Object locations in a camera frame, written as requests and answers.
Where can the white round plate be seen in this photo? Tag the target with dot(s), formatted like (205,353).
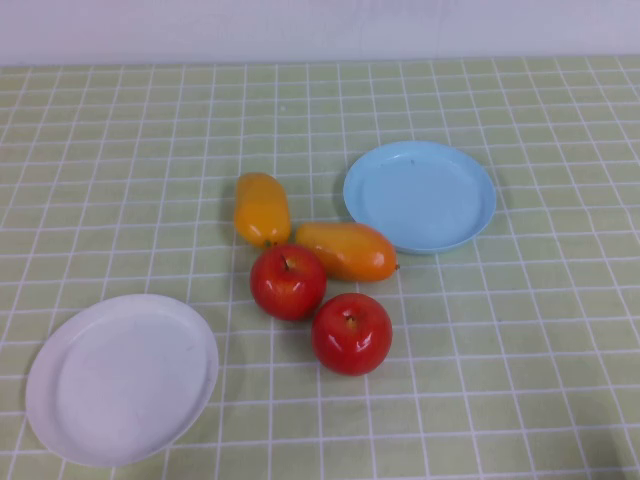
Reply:
(125,380)

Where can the yellow orange toy fruit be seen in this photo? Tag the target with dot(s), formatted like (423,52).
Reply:
(261,210)
(350,250)

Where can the light blue round plate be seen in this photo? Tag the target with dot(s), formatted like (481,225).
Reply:
(425,200)

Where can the green checked tablecloth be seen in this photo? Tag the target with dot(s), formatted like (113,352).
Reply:
(500,350)

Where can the red toy apple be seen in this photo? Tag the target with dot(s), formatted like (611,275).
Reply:
(350,340)
(287,287)

